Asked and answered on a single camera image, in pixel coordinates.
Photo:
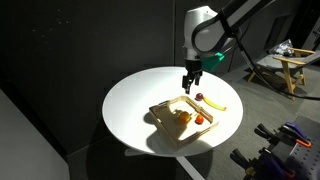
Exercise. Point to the wooden tray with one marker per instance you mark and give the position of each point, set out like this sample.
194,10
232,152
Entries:
173,128

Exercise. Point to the white table base bar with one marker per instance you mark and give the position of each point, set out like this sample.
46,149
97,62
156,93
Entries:
190,168

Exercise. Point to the purple toy plum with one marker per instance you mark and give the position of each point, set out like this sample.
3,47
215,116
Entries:
199,96

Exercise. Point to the yellow toy banana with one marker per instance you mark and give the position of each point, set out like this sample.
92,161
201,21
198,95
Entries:
213,104

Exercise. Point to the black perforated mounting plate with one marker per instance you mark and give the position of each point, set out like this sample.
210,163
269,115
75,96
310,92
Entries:
305,160

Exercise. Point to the blue and orange bar clamp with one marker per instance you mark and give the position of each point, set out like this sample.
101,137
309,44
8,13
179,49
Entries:
283,133
256,165

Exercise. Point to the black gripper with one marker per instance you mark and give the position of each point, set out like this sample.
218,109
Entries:
193,66

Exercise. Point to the black base platform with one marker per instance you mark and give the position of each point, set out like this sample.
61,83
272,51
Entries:
308,126

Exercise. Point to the red toy strawberry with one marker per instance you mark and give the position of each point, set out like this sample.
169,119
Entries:
199,119

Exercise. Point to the clear plastic bag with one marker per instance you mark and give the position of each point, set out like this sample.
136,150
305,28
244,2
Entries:
282,48

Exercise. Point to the wooden chair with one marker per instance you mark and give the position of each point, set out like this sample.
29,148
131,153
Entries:
288,66

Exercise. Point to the yellow orange toy lemon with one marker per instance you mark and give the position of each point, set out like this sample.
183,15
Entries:
184,117

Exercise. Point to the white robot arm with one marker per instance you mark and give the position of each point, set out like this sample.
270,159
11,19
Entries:
203,30

